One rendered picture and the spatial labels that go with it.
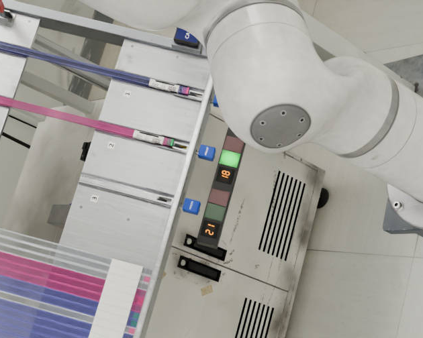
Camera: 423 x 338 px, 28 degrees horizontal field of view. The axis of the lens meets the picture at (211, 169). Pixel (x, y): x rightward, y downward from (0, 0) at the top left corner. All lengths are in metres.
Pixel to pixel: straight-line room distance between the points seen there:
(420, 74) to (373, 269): 0.54
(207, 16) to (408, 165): 0.33
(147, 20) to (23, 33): 0.93
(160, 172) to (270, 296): 0.67
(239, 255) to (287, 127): 1.25
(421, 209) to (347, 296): 1.04
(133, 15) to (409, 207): 0.53
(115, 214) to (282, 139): 0.77
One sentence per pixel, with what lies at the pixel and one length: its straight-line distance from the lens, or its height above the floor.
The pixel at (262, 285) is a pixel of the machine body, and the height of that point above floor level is 0.18.
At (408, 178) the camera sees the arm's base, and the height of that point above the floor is 0.80.
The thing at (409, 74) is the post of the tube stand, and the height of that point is 0.01.
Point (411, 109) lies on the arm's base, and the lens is 1.07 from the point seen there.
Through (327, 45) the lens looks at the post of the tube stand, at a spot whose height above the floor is 0.35.
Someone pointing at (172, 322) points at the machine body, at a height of 0.42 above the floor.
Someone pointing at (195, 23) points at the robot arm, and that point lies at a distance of 0.97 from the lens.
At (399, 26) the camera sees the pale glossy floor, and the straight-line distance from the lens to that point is 2.47.
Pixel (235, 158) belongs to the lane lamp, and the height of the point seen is 0.65.
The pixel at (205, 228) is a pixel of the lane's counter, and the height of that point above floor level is 0.66.
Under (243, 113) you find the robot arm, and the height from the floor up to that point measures 1.10.
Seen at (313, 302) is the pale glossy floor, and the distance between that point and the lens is 2.29.
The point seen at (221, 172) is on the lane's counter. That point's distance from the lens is 1.63.
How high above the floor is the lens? 1.61
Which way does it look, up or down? 35 degrees down
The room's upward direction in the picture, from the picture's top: 65 degrees counter-clockwise
